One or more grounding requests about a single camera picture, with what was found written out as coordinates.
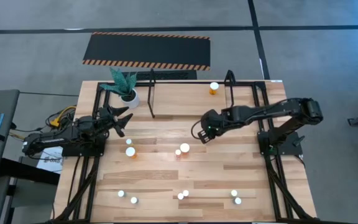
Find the small white-capped medicine bottle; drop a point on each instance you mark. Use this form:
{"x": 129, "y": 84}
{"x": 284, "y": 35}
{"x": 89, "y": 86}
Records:
{"x": 234, "y": 193}

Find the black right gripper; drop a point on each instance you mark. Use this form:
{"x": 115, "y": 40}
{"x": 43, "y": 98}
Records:
{"x": 214, "y": 121}

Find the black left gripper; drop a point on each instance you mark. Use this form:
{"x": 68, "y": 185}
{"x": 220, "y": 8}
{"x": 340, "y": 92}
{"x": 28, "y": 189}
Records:
{"x": 106, "y": 123}

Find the green snake plant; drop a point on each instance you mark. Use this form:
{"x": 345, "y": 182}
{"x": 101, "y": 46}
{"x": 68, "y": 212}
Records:
{"x": 120, "y": 82}

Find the small red medicine bottle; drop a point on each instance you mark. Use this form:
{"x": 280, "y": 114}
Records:
{"x": 177, "y": 152}

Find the wooden shelf with black frame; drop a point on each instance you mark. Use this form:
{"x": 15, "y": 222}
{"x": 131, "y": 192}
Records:
{"x": 179, "y": 99}

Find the white plant pot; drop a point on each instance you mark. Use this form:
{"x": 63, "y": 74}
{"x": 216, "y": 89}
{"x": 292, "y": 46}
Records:
{"x": 134, "y": 102}

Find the tall pink medicine bottle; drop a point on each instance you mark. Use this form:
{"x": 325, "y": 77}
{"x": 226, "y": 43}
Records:
{"x": 180, "y": 196}
{"x": 185, "y": 193}

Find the black hazard-striped floor mat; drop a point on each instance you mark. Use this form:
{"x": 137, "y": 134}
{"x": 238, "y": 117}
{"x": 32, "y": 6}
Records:
{"x": 148, "y": 49}

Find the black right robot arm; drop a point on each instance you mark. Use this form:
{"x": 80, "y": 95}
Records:
{"x": 275, "y": 109}

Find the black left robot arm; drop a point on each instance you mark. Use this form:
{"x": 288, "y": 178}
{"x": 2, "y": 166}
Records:
{"x": 51, "y": 140}

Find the black textured floor mat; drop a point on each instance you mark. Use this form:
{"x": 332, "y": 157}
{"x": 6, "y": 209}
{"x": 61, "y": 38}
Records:
{"x": 172, "y": 75}

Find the white printed paper sheet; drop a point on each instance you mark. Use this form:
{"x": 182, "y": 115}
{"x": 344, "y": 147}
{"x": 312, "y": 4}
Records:
{"x": 50, "y": 161}

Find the small yellow-green medicine bottle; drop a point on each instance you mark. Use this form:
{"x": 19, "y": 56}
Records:
{"x": 129, "y": 141}

